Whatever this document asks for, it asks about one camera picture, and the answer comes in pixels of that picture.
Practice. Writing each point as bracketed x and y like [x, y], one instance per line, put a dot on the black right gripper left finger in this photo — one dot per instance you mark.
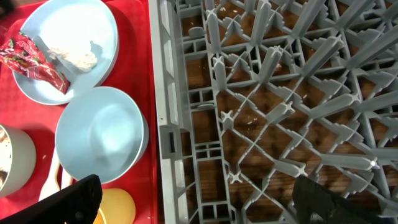
[76, 204]

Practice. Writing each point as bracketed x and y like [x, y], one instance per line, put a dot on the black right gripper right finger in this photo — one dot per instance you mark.
[315, 203]

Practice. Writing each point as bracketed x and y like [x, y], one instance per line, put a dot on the yellow plastic cup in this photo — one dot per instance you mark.
[116, 207]

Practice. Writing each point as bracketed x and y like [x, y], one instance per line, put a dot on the light blue bowl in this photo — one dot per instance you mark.
[101, 132]

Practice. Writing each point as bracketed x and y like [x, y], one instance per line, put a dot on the white tissue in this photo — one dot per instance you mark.
[76, 52]

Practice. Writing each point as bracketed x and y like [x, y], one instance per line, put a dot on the red snack wrapper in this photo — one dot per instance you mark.
[22, 55]

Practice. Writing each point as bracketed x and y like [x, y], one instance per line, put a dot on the grey dishwasher rack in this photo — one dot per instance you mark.
[251, 95]

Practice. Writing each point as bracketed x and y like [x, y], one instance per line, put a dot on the white plastic fork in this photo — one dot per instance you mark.
[66, 180]

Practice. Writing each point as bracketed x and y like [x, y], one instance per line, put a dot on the white plastic spoon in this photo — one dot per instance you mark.
[51, 185]

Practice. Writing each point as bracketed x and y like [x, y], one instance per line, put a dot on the green bowl with food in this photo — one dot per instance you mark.
[18, 158]

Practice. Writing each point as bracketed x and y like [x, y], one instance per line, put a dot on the red serving tray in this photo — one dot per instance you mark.
[132, 74]

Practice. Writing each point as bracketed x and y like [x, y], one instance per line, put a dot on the light blue plate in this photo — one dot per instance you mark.
[84, 24]

